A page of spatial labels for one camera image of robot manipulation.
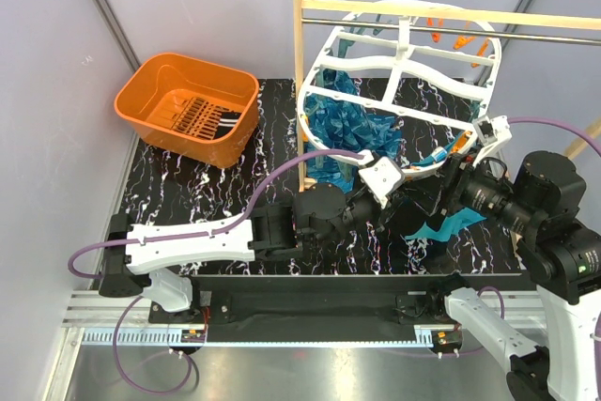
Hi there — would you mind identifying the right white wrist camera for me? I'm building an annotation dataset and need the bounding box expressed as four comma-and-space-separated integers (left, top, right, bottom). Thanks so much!
473, 116, 512, 165

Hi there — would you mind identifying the wooden clothes rack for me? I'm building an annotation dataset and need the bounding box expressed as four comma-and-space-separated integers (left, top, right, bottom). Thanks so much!
293, 0, 600, 167

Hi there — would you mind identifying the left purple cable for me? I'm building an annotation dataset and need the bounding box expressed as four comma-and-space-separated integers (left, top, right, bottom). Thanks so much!
69, 149, 375, 395

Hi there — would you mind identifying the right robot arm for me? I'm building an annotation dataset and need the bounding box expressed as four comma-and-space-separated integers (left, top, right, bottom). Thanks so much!
405, 151, 600, 400

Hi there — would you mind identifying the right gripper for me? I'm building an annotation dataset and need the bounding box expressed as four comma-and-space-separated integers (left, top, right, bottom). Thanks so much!
402, 144, 539, 231

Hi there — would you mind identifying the purple cable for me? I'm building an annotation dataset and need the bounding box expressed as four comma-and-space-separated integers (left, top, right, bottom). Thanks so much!
476, 116, 601, 341
69, 149, 375, 395

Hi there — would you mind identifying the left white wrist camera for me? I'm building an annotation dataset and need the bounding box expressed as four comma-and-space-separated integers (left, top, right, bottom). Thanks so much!
358, 152, 406, 209

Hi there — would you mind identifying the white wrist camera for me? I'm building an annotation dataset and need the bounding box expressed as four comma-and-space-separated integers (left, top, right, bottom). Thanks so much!
473, 116, 512, 165
358, 152, 406, 209

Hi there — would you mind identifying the teal cloth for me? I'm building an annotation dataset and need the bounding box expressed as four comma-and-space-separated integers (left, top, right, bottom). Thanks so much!
404, 131, 485, 242

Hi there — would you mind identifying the blue patterned cloth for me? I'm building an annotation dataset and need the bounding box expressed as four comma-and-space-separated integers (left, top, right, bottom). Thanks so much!
304, 94, 401, 193

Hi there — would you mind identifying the orange plastic basket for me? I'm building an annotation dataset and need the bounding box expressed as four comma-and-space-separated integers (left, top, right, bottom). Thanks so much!
114, 53, 259, 169

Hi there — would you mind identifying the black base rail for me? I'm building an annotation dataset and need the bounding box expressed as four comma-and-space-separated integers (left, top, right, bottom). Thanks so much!
124, 273, 529, 347

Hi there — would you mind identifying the white round clip hanger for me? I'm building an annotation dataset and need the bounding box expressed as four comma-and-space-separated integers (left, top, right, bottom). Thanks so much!
293, 0, 502, 154

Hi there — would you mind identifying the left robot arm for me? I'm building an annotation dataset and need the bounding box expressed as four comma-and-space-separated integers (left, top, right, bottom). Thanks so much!
99, 183, 426, 322

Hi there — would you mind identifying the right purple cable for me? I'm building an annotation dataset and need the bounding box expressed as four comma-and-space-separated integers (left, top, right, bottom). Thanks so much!
476, 116, 601, 341

